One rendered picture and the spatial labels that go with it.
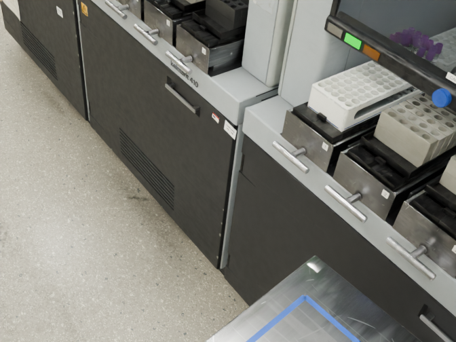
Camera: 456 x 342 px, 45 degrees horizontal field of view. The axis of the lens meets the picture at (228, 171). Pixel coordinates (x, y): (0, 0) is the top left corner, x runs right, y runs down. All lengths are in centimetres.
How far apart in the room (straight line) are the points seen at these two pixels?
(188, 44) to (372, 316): 82
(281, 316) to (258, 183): 58
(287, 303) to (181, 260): 109
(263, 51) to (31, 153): 124
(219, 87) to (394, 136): 45
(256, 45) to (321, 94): 27
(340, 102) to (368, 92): 7
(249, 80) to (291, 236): 38
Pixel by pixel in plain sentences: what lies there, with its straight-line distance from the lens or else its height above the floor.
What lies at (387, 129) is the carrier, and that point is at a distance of 106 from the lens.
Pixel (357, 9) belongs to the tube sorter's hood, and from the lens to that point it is 104.
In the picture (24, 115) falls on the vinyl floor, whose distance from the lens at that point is 246.
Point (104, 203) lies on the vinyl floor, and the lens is 202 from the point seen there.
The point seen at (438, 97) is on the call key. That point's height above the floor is 98.
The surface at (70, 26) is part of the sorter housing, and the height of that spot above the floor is 49.
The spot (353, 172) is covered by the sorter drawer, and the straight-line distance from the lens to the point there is 105.
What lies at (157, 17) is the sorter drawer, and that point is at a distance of 146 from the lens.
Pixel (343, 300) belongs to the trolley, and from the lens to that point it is 80.
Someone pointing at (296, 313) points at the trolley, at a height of 82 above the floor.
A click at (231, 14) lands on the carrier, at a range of 132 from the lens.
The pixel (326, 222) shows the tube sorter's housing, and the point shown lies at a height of 62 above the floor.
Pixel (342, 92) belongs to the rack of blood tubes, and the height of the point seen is 86.
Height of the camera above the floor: 146
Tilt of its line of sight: 43 degrees down
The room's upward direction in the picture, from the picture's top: 7 degrees clockwise
